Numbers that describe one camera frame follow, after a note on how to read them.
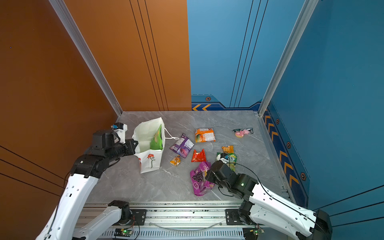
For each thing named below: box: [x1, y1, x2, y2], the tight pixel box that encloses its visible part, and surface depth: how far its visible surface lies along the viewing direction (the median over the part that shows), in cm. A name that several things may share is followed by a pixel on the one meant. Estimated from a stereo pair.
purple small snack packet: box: [170, 133, 195, 158], surface depth 98 cm
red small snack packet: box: [191, 149, 207, 163], surface depth 94 cm
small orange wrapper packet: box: [222, 145, 235, 154], surface depth 98 cm
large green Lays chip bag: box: [149, 124, 163, 150], surface depth 84 cm
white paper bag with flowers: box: [132, 117, 180, 174], surface depth 82 cm
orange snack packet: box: [195, 128, 216, 143], surface depth 103 cm
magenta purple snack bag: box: [190, 161, 215, 196], surface depth 79 cm
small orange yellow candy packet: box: [169, 155, 182, 166], surface depth 92 cm
